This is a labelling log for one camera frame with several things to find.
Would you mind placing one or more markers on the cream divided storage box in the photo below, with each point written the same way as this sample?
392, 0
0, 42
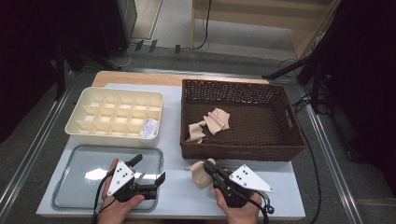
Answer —
109, 141

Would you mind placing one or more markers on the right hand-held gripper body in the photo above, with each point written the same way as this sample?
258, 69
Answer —
249, 180

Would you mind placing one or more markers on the white sock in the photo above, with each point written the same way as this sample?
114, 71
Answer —
149, 128

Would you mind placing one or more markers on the metal rail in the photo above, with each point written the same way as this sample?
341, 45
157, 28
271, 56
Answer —
330, 155
36, 137

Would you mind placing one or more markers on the brown woven basket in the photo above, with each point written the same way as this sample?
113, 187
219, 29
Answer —
264, 124

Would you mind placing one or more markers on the person's right hand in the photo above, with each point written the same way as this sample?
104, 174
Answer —
243, 216

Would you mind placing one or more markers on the black cabinet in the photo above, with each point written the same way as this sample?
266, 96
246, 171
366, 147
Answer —
112, 25

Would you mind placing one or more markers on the black tripod stand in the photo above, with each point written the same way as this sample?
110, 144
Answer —
59, 77

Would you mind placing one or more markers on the clear lid with round knob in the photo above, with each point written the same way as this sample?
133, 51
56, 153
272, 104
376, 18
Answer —
77, 193

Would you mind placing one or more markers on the person's left hand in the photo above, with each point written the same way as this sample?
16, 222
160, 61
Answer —
113, 211

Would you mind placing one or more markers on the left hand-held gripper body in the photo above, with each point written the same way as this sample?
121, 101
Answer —
121, 179

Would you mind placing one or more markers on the black metal stand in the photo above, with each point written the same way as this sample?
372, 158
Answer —
286, 70

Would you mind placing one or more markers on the light wooden shelf unit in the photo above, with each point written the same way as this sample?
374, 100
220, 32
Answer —
264, 21

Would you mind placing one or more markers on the dark curtain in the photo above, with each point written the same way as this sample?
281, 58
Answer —
367, 93
25, 62

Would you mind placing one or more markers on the white table mat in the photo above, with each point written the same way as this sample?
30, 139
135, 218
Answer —
289, 199

